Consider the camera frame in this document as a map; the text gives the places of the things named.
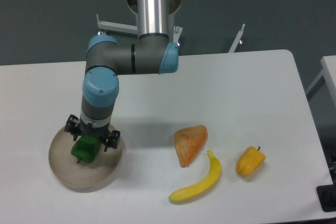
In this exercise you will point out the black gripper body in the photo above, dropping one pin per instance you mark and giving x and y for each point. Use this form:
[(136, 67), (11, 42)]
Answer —
[(88, 129)]

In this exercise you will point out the yellow bell pepper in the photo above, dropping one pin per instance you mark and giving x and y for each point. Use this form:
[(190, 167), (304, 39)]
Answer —
[(249, 161)]

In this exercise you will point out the yellow banana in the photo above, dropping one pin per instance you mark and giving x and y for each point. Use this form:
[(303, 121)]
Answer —
[(201, 187)]

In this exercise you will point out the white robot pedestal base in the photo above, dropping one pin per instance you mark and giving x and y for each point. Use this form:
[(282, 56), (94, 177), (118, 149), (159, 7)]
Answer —
[(174, 30)]

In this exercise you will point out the orange triangular bread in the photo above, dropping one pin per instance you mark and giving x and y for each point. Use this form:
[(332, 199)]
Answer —
[(188, 142)]

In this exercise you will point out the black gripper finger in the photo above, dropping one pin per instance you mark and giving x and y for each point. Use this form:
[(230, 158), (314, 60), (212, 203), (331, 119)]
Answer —
[(71, 126), (112, 140)]

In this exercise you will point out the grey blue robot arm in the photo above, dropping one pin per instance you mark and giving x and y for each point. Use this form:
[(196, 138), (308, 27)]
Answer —
[(106, 60)]

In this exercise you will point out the black device at edge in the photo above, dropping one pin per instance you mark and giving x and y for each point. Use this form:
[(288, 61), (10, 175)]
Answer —
[(326, 195)]

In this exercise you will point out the green bell pepper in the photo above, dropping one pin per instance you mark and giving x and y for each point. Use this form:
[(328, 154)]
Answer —
[(86, 149)]

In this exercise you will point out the beige round plate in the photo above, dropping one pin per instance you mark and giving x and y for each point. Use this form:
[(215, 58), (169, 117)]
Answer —
[(82, 176)]

